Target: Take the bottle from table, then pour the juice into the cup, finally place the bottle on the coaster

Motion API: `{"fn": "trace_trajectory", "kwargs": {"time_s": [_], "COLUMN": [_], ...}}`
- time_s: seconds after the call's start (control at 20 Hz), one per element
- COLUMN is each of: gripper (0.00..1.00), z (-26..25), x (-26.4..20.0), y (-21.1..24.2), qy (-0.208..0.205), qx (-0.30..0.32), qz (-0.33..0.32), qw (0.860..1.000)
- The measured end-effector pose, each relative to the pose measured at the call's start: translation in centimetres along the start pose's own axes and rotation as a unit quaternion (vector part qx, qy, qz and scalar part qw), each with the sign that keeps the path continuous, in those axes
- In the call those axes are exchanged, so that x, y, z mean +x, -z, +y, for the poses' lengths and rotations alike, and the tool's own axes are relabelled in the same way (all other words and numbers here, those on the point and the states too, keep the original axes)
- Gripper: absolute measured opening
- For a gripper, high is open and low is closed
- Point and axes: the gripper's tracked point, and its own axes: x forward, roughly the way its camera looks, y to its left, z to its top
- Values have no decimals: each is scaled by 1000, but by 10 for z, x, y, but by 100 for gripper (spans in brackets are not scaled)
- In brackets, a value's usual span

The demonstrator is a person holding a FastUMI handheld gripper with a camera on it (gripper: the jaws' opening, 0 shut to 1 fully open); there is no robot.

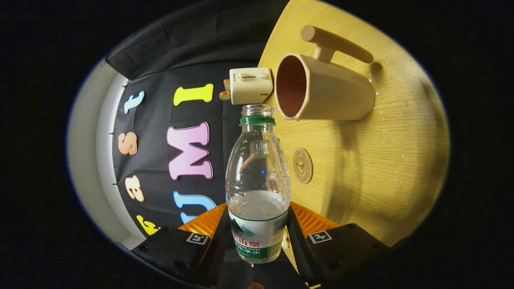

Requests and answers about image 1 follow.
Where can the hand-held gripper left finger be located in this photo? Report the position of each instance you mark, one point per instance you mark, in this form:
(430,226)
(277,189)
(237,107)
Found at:
(219,257)

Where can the white toaster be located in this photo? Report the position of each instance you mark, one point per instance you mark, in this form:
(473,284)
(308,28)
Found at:
(249,86)

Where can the bread slice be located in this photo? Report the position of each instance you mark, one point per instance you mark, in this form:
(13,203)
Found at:
(225,95)
(227,84)

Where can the round cork coaster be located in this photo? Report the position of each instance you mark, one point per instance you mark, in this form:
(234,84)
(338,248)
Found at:
(303,165)

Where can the black backdrop cloth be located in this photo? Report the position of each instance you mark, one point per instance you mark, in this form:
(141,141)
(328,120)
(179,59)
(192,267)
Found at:
(160,112)

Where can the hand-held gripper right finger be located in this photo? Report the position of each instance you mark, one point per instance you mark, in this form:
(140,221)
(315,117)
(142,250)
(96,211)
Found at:
(305,257)

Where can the wooden table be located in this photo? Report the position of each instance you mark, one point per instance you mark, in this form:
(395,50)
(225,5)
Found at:
(361,160)

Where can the clear plastic juice bottle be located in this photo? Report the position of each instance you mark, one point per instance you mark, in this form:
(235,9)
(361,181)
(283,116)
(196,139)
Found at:
(257,180)

